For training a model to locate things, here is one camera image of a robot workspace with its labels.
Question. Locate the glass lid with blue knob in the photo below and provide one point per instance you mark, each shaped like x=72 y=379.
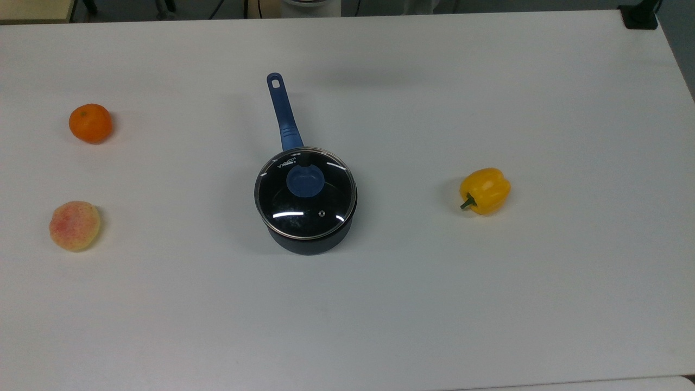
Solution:
x=305 y=181

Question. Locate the dark blue saucepan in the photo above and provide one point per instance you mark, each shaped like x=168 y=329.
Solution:
x=283 y=117

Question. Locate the yellow bell pepper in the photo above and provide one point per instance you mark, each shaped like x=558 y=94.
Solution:
x=487 y=190

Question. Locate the orange mandarin fruit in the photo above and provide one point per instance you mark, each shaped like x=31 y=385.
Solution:
x=90 y=124

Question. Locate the pink yellow peach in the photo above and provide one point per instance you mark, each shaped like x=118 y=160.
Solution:
x=74 y=226

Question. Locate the black table clamp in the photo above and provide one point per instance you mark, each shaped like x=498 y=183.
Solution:
x=640 y=15

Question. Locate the beige wooden desk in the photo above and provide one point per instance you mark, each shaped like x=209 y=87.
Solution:
x=32 y=8

